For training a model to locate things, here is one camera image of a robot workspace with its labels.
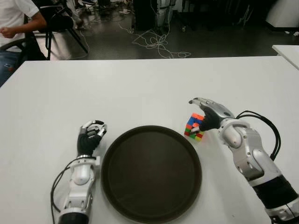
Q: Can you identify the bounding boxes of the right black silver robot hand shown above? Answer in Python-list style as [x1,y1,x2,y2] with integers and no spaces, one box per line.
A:
[188,97,235,134]

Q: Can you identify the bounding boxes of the white side table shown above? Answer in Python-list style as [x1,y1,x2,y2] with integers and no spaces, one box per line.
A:
[271,45,299,70]

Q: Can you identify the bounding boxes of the dark brown round plate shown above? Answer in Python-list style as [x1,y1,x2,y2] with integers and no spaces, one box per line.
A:
[100,125,202,218]

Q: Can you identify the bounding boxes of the black office armchair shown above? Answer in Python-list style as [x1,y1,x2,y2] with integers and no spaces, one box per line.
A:
[0,30,47,63]

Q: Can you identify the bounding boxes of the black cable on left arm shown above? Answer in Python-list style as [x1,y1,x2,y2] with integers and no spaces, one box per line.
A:
[50,160,78,224]

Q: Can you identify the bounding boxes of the black floor cabinet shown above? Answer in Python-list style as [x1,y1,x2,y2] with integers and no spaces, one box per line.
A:
[133,0,159,31]

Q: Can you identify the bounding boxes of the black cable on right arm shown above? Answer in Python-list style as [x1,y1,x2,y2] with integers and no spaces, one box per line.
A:
[235,111,281,161]

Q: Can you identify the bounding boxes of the silver humanoid robot legs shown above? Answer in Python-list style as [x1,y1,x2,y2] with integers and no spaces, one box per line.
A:
[157,0,175,31]

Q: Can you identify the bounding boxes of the white cabinet with black base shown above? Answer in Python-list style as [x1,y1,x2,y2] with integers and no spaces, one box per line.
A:
[265,0,299,32]

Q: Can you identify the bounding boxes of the black metal-legged chair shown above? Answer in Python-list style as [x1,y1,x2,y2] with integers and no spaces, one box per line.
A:
[35,0,90,61]

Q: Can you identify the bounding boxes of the tangled white floor cable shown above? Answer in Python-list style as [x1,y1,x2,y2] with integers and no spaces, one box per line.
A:
[119,22,192,59]

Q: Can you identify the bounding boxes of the multicoloured Rubik's cube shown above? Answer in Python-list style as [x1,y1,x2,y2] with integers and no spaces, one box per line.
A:
[184,112,205,142]

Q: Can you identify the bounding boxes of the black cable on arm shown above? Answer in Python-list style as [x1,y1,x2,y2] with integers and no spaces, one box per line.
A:
[235,111,281,161]
[50,160,78,224]

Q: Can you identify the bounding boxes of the seated person in white shirt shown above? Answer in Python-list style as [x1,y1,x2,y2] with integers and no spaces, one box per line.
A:
[0,0,49,87]

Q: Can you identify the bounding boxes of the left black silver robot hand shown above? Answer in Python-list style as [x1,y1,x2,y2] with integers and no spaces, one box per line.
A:
[77,119,108,156]

